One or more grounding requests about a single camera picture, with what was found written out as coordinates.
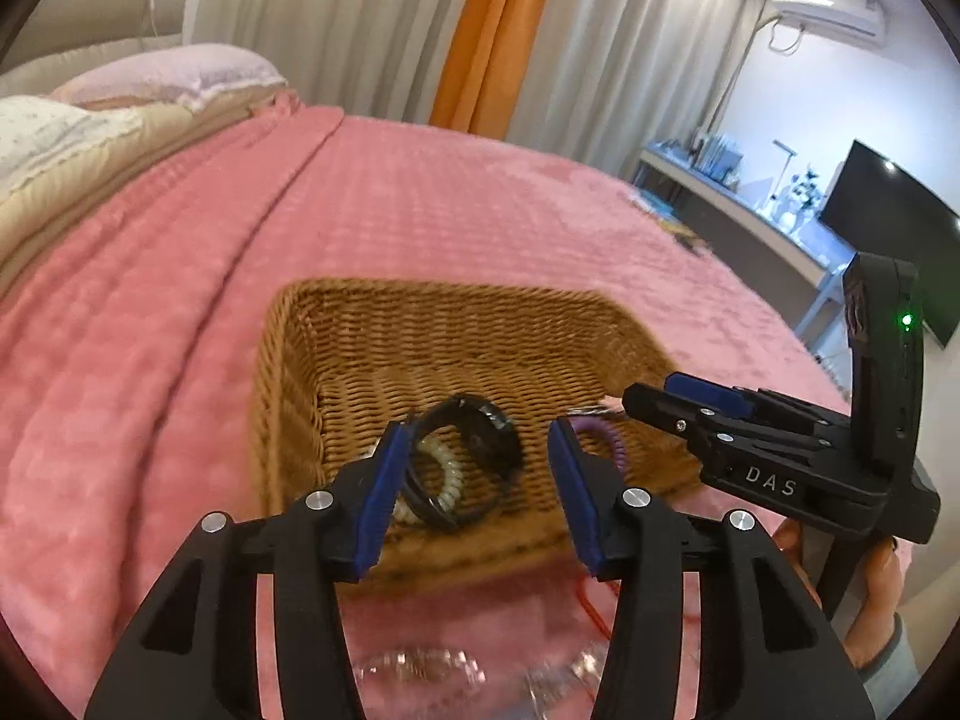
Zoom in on white air conditioner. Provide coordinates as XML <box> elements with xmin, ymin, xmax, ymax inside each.
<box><xmin>771</xmin><ymin>0</ymin><xmax>887</xmax><ymax>53</ymax></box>

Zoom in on beige padded headboard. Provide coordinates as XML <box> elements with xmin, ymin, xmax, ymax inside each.
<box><xmin>0</xmin><ymin>0</ymin><xmax>192</xmax><ymax>95</ymax></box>

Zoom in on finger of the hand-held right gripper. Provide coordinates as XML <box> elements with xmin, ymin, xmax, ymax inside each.
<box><xmin>622</xmin><ymin>382</ymin><xmax>852</xmax><ymax>470</ymax></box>
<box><xmin>664</xmin><ymin>371</ymin><xmax>852</xmax><ymax>436</ymax></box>

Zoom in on white desk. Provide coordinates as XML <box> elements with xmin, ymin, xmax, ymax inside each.
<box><xmin>634</xmin><ymin>144</ymin><xmax>856</xmax><ymax>350</ymax></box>

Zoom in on orange curtain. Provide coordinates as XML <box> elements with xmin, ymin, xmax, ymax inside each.
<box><xmin>427</xmin><ymin>0</ymin><xmax>567</xmax><ymax>140</ymax></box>

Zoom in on grey curtain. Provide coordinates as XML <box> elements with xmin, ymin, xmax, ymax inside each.
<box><xmin>510</xmin><ymin>0</ymin><xmax>773</xmax><ymax>181</ymax></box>
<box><xmin>184</xmin><ymin>0</ymin><xmax>488</xmax><ymax>117</ymax></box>

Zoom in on white beaded bracelet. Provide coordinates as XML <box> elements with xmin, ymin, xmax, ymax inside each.
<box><xmin>390</xmin><ymin>435</ymin><xmax>470</xmax><ymax>526</ymax></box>

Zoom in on white desk lamp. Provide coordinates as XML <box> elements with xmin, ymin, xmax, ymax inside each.
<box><xmin>754</xmin><ymin>141</ymin><xmax>797</xmax><ymax>211</ymax></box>

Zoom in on clear crystal bracelet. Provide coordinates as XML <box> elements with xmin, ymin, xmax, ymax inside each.
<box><xmin>356</xmin><ymin>645</ymin><xmax>488</xmax><ymax>691</ymax></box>
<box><xmin>525</xmin><ymin>641</ymin><xmax>608</xmax><ymax>706</ymax></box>

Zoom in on booklets on bed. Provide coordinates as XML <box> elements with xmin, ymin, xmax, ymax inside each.
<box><xmin>630</xmin><ymin>191</ymin><xmax>710</xmax><ymax>252</ymax></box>

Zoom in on person's right hand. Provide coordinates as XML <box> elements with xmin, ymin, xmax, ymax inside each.
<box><xmin>772</xmin><ymin>521</ymin><xmax>905</xmax><ymax>665</ymax></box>

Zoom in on person's right forearm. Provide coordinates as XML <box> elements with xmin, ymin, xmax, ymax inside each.
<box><xmin>851</xmin><ymin>611</ymin><xmax>922</xmax><ymax>700</ymax></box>

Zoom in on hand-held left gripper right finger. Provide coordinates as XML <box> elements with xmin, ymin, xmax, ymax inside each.
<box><xmin>546</xmin><ymin>414</ymin><xmax>875</xmax><ymax>720</ymax></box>

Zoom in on black bracelet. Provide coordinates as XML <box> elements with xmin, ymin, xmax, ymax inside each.
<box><xmin>401</xmin><ymin>394</ymin><xmax>524</xmax><ymax>533</ymax></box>

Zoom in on beige quilt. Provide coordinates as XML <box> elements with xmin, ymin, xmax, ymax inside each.
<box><xmin>0</xmin><ymin>86</ymin><xmax>305</xmax><ymax>293</ymax></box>

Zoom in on row of books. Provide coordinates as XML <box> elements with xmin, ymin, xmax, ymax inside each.
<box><xmin>690</xmin><ymin>131</ymin><xmax>743</xmax><ymax>185</ymax></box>

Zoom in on purple coil bracelet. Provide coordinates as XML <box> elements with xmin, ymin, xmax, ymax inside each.
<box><xmin>574</xmin><ymin>424</ymin><xmax>627</xmax><ymax>477</ymax></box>

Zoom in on black television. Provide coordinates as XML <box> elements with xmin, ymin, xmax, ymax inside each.
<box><xmin>817</xmin><ymin>139</ymin><xmax>960</xmax><ymax>350</ymax></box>

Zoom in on white floral pillow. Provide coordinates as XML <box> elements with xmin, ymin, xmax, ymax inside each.
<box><xmin>0</xmin><ymin>96</ymin><xmax>143</xmax><ymax>200</ymax></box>

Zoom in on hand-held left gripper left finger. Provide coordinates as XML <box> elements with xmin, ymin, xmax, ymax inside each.
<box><xmin>84</xmin><ymin>420</ymin><xmax>413</xmax><ymax>720</ymax></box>

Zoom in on white vase with flowers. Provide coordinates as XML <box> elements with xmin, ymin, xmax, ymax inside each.
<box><xmin>780</xmin><ymin>165</ymin><xmax>822</xmax><ymax>230</ymax></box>

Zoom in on white air conditioner hose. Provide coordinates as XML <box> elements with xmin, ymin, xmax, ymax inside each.
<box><xmin>705</xmin><ymin>15</ymin><xmax>775</xmax><ymax>128</ymax></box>

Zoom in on lilac pillow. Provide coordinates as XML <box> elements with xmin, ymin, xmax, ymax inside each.
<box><xmin>49</xmin><ymin>43</ymin><xmax>290</xmax><ymax>110</ymax></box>

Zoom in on red string bracelet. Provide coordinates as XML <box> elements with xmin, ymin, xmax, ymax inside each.
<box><xmin>566</xmin><ymin>562</ymin><xmax>623</xmax><ymax>638</ymax></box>

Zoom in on brown wicker basket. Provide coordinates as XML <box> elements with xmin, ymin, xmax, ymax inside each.
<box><xmin>247</xmin><ymin>279</ymin><xmax>706</xmax><ymax>590</ymax></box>

